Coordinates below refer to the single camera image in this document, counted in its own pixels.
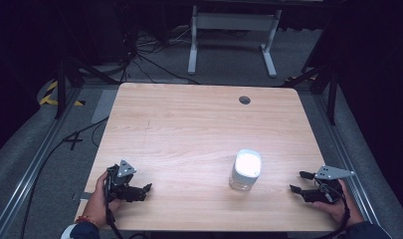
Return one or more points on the aluminium floor rail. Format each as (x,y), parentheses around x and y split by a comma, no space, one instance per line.
(26,172)
(346,159)

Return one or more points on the black metal stand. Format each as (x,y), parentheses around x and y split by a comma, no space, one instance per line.
(60,89)
(331,96)

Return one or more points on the person's left hand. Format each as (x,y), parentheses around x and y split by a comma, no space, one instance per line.
(99,202)

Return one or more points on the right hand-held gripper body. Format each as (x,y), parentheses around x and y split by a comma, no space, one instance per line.
(325,194)

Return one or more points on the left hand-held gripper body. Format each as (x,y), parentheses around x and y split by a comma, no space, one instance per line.
(120,179)

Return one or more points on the white metal stand frame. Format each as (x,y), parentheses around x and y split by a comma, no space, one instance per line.
(235,22)

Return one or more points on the clear jar with white lid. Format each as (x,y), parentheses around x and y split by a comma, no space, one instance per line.
(244,169)

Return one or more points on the person's right hand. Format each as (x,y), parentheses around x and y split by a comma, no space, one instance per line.
(341,209)

